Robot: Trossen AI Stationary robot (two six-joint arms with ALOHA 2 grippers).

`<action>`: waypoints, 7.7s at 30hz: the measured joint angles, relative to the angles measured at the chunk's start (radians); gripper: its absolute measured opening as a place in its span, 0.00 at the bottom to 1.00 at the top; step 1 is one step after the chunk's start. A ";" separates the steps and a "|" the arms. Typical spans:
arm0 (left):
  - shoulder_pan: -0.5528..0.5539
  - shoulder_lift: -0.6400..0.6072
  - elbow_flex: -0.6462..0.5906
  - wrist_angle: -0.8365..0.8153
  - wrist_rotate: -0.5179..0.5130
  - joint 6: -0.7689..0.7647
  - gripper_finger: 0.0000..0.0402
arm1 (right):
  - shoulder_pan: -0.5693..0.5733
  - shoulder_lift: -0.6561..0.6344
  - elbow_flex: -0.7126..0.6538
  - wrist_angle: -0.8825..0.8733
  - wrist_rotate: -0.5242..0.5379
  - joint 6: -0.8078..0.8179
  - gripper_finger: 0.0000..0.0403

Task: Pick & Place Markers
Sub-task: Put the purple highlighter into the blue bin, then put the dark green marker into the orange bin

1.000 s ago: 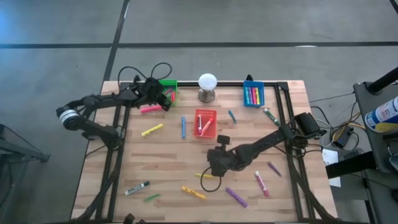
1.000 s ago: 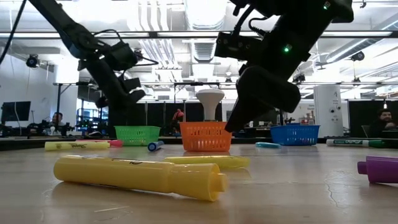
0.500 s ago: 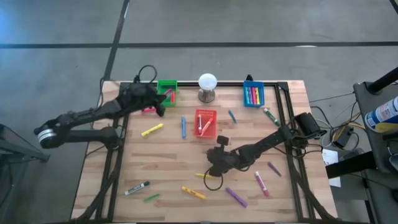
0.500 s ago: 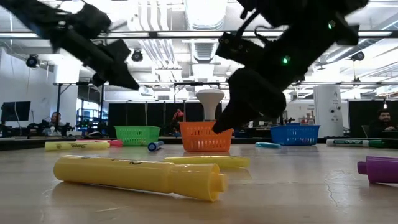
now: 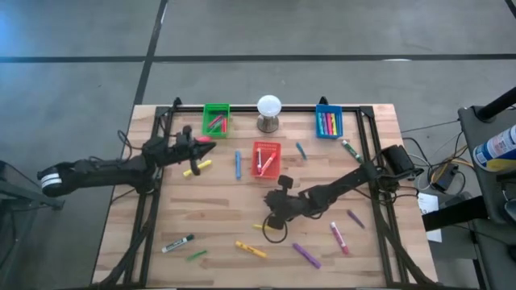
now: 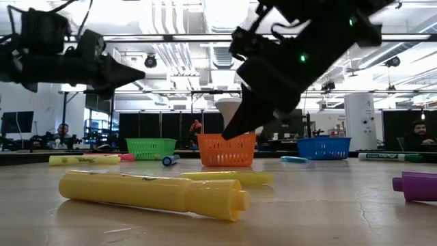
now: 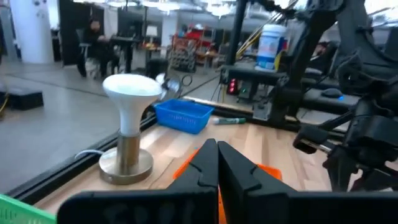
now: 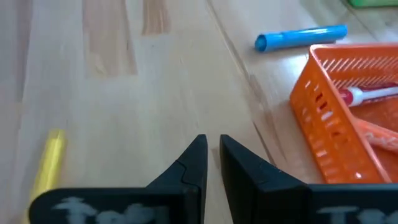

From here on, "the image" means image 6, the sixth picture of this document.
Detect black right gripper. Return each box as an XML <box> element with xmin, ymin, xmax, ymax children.
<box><xmin>221</xmin><ymin>51</ymin><xmax>310</xmax><ymax>140</ymax></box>

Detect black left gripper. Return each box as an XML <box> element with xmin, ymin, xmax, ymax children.
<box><xmin>20</xmin><ymin>29</ymin><xmax>146</xmax><ymax>100</ymax></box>

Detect thin teal marker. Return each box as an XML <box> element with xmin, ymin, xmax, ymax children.
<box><xmin>279</xmin><ymin>155</ymin><xmax>309</xmax><ymax>164</ymax></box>

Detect thin yellow marker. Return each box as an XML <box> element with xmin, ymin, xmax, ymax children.
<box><xmin>179</xmin><ymin>170</ymin><xmax>276</xmax><ymax>187</ymax></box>

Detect blue plastic basket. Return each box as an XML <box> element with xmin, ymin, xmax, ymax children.
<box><xmin>296</xmin><ymin>137</ymin><xmax>352</xmax><ymax>161</ymax></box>

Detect pink highlighter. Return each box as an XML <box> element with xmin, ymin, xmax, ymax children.
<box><xmin>83</xmin><ymin>152</ymin><xmax>136</xmax><ymax>163</ymax></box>

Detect yellow highlighter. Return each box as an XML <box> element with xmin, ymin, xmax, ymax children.
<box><xmin>58</xmin><ymin>169</ymin><xmax>252</xmax><ymax>222</ymax></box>
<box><xmin>48</xmin><ymin>154</ymin><xmax>122</xmax><ymax>167</ymax></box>

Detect blue marker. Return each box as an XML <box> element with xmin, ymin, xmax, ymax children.
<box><xmin>161</xmin><ymin>154</ymin><xmax>181</xmax><ymax>167</ymax></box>

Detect white marker green cap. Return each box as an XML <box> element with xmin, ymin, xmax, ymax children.
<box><xmin>358</xmin><ymin>152</ymin><xmax>424</xmax><ymax>163</ymax></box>

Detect purple highlighter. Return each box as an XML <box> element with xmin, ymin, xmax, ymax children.
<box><xmin>391</xmin><ymin>171</ymin><xmax>437</xmax><ymax>202</ymax></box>

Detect white light bulb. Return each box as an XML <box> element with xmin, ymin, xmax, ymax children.
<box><xmin>214</xmin><ymin>97</ymin><xmax>266</xmax><ymax>136</ymax></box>

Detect large black monitor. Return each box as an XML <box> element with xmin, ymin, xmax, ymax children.
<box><xmin>272</xmin><ymin>108</ymin><xmax>305</xmax><ymax>140</ymax></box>

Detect orange plastic basket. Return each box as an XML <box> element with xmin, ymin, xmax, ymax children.
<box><xmin>197</xmin><ymin>133</ymin><xmax>257</xmax><ymax>167</ymax></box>

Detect person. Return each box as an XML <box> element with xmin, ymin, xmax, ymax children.
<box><xmin>54</xmin><ymin>122</ymin><xmax>71</xmax><ymax>143</ymax></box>
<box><xmin>402</xmin><ymin>119</ymin><xmax>437</xmax><ymax>153</ymax></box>
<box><xmin>188</xmin><ymin>119</ymin><xmax>203</xmax><ymax>148</ymax></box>

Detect black partition panels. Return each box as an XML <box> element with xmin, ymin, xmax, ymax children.
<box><xmin>118</xmin><ymin>111</ymin><xmax>226</xmax><ymax>151</ymax></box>
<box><xmin>382</xmin><ymin>109</ymin><xmax>437</xmax><ymax>153</ymax></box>

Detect green plastic basket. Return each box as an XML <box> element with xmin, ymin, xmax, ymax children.
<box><xmin>124</xmin><ymin>137</ymin><xmax>178</xmax><ymax>161</ymax></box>

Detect white round pillar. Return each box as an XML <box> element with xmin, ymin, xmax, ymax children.
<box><xmin>343</xmin><ymin>92</ymin><xmax>376</xmax><ymax>152</ymax></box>

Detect black computer monitor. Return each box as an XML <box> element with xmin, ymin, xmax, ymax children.
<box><xmin>1</xmin><ymin>111</ymin><xmax>35</xmax><ymax>135</ymax></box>

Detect black ceiling camera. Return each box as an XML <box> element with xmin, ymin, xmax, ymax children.
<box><xmin>143</xmin><ymin>53</ymin><xmax>158</xmax><ymax>69</ymax></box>
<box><xmin>384</xmin><ymin>55</ymin><xmax>401</xmax><ymax>68</ymax></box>

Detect black support post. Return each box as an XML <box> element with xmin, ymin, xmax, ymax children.
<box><xmin>61</xmin><ymin>90</ymin><xmax>69</xmax><ymax>151</ymax></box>

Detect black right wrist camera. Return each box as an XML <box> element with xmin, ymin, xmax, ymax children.
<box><xmin>229</xmin><ymin>26</ymin><xmax>284</xmax><ymax>62</ymax></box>

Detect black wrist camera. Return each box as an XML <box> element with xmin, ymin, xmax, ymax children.
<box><xmin>18</xmin><ymin>8</ymin><xmax>71</xmax><ymax>55</ymax></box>
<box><xmin>229</xmin><ymin>26</ymin><xmax>284</xmax><ymax>62</ymax></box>

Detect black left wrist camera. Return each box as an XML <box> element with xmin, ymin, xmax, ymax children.
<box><xmin>18</xmin><ymin>8</ymin><xmax>71</xmax><ymax>55</ymax></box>

